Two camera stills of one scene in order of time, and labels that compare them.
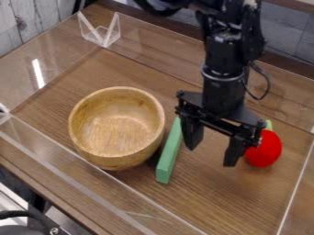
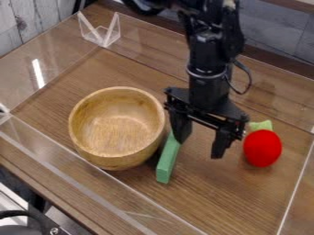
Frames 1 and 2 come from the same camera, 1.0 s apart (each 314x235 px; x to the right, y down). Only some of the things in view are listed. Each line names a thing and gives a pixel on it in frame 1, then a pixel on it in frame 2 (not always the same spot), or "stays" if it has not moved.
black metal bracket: x=47 y=223 stays
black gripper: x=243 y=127 → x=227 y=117
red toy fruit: x=266 y=153 stays
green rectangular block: x=171 y=152 stays
